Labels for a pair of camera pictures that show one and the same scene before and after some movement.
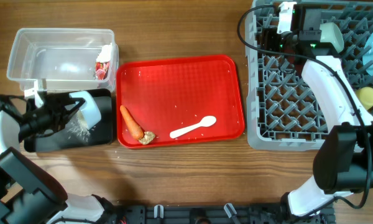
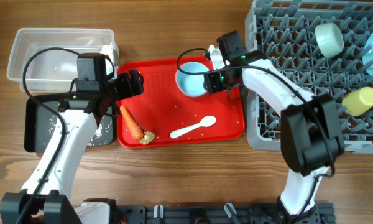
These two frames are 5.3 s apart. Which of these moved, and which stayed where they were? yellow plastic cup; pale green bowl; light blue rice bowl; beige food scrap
Moved: light blue rice bowl
Stayed: beige food scrap; yellow plastic cup; pale green bowl
